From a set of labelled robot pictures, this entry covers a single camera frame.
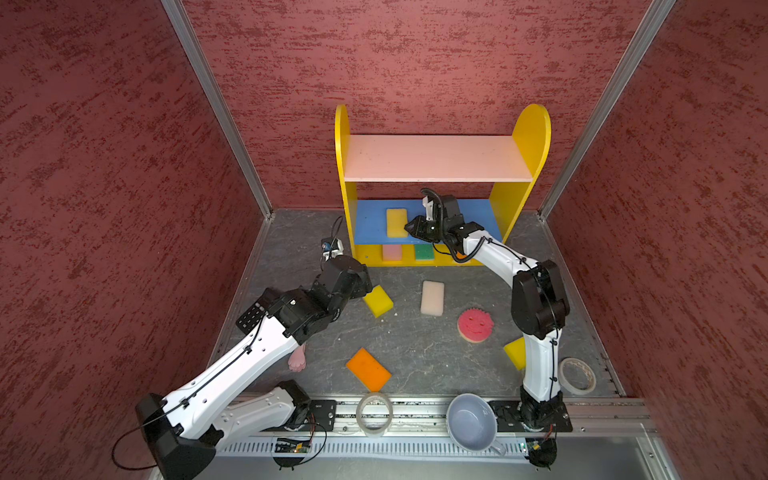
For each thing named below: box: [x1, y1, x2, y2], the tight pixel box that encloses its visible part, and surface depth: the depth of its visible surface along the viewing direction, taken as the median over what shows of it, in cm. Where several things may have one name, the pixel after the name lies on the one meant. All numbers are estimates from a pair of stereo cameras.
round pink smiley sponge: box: [457, 308, 494, 343], surface depth 89 cm
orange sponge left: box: [346, 347, 392, 392], surface depth 83 cm
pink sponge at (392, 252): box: [382, 244, 402, 261], surface depth 105 cm
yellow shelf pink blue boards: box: [335, 104, 552, 267], surface depth 81 cm
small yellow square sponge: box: [363, 285, 394, 318], surface depth 95 cm
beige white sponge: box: [420, 280, 445, 316], surface depth 97 cm
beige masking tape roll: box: [558, 358, 597, 395], surface depth 82 cm
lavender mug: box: [446, 393, 506, 457], surface depth 72 cm
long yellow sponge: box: [386, 208, 408, 238], surface depth 97 cm
